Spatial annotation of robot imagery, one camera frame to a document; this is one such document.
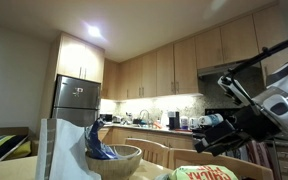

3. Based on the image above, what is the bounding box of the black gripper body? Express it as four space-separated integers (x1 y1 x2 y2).
230 105 283 143

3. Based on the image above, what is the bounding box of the green popcorn bag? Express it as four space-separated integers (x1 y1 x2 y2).
168 164 239 180

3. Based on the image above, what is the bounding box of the blue snack bag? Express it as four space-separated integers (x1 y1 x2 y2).
84 118 122 160

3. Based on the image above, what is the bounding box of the white paper bag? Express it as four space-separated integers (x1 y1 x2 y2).
35 118 102 180

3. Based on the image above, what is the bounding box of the paper towel roll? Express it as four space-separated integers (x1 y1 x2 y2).
197 113 224 128

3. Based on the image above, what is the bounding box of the grey striped dish towel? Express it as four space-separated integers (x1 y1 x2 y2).
224 149 251 160

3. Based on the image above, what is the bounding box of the black kitchen stove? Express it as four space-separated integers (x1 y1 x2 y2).
193 107 280 180

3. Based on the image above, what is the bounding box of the white mug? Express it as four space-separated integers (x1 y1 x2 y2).
188 117 200 131

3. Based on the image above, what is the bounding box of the red striped dish towel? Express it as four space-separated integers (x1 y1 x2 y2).
247 139 269 165

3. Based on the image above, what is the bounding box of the white jar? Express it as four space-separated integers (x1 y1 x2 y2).
180 116 190 130

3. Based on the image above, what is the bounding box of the curved wooden chair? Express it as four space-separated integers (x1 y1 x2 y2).
124 137 172 168
168 148 275 180

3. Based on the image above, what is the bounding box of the black coffee maker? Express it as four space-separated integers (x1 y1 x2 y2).
167 110 182 131

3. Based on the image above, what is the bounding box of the wooden upper cabinet row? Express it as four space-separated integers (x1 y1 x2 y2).
102 13 262 101

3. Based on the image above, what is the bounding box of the wooden bowl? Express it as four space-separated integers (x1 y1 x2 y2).
84 143 144 180

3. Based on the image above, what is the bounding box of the black countertop appliance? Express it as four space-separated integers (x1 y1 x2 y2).
99 113 115 124

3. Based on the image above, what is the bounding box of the stainless steel refrigerator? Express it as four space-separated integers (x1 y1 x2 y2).
51 74 102 127

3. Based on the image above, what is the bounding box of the ceiling light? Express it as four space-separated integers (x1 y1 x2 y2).
83 22 108 43

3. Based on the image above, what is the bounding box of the yellow pillow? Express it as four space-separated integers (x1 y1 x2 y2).
7 140 34 160

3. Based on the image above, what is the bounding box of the striped pillow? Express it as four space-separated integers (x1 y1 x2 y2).
0 134 31 167

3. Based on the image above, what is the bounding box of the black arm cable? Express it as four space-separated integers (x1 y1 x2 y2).
222 30 288 109

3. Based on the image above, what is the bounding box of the wooden cabinet with two handles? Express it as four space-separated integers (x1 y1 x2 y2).
57 32 106 84

